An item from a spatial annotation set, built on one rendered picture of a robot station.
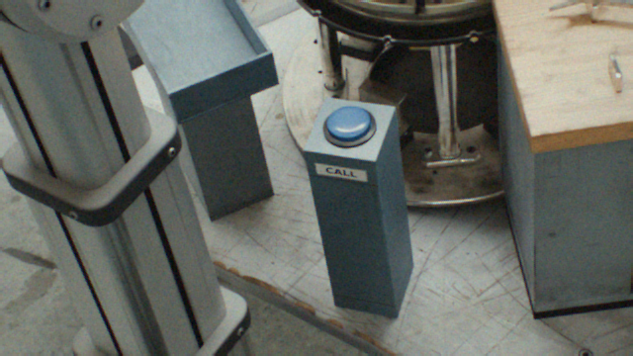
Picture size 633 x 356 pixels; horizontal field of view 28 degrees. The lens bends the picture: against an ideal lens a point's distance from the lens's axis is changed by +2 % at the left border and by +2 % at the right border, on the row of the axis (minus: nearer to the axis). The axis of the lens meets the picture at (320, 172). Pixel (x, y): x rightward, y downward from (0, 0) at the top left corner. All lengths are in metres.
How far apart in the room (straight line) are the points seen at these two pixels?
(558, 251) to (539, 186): 0.11
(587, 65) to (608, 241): 0.19
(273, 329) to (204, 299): 1.16
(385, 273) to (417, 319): 0.08
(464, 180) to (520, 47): 0.28
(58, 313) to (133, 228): 1.42
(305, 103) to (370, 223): 0.34
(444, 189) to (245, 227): 0.23
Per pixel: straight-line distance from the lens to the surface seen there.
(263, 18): 1.67
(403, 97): 1.42
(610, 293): 1.33
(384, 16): 1.28
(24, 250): 2.55
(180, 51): 1.29
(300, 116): 1.52
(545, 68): 1.17
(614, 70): 1.14
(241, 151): 1.39
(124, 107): 0.97
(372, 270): 1.28
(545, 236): 1.23
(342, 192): 1.19
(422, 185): 1.42
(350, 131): 1.16
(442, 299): 1.35
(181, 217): 1.07
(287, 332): 2.30
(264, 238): 1.43
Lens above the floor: 1.89
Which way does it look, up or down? 49 degrees down
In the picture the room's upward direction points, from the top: 11 degrees counter-clockwise
